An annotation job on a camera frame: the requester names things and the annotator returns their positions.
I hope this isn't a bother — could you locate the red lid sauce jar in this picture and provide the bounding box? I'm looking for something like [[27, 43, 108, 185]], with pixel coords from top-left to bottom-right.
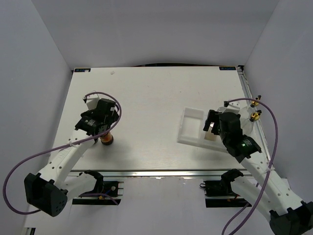
[[99, 132, 114, 146]]

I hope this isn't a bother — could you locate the white silver cap shaker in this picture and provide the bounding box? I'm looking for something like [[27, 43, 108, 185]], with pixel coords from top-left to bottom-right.
[[203, 121, 218, 142]]

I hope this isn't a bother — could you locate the clear glass bottle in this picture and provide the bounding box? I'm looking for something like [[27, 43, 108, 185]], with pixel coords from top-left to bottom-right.
[[239, 101, 259, 118]]

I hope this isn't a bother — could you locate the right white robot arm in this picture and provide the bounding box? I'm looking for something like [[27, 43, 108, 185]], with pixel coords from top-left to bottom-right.
[[203, 110, 313, 235]]

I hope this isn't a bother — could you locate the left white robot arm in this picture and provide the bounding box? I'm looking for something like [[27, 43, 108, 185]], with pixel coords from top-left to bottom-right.
[[24, 97, 119, 217]]

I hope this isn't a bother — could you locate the white three-slot organizer tray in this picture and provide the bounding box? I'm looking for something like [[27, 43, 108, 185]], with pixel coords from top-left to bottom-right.
[[177, 107, 226, 152]]

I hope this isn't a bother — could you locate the left blue corner sticker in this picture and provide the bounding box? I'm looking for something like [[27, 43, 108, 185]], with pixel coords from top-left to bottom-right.
[[74, 68, 91, 73]]

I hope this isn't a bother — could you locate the blue corner sticker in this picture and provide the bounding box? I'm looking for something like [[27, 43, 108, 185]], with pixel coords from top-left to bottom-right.
[[74, 68, 91, 73], [219, 66, 237, 71]]

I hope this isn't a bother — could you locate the right blue corner sticker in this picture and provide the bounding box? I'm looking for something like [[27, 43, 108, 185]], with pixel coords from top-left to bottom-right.
[[219, 66, 237, 71]]

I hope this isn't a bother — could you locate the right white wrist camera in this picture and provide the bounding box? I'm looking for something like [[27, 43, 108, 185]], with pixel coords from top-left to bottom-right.
[[217, 101, 241, 115]]

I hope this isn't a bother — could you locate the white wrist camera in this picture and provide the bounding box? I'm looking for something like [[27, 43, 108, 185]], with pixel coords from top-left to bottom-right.
[[217, 101, 241, 115], [83, 94, 100, 110]]

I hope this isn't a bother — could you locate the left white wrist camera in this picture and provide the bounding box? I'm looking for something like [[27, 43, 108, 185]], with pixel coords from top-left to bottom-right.
[[83, 94, 100, 110]]

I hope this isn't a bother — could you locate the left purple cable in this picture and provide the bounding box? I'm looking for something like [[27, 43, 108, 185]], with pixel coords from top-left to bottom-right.
[[2, 92, 123, 215]]

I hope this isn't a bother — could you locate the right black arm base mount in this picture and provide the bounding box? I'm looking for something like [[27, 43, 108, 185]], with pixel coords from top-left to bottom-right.
[[200, 180, 251, 208]]

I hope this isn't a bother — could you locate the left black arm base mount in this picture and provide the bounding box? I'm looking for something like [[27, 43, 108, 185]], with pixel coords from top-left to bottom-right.
[[72, 171, 124, 206]]

